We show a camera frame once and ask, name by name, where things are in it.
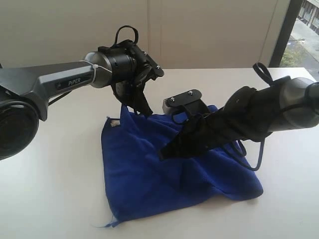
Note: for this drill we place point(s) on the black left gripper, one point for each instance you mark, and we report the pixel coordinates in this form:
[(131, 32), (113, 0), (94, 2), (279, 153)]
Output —
[(128, 86)]

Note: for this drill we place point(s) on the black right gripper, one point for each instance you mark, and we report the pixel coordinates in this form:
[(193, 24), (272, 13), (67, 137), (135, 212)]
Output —
[(207, 130)]

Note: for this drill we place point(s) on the blue microfibre cloth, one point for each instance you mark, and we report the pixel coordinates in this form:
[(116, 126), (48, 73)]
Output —
[(139, 185)]

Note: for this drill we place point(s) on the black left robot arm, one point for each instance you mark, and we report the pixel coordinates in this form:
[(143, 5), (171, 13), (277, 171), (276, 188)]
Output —
[(27, 92)]

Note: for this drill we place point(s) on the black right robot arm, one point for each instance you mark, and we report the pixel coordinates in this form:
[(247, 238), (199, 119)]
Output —
[(286, 104)]

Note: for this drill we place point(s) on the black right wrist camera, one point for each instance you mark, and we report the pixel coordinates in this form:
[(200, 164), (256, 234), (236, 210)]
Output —
[(184, 100)]

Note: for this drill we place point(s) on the black window frame post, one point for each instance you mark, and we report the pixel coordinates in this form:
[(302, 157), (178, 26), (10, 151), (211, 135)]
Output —
[(285, 32)]

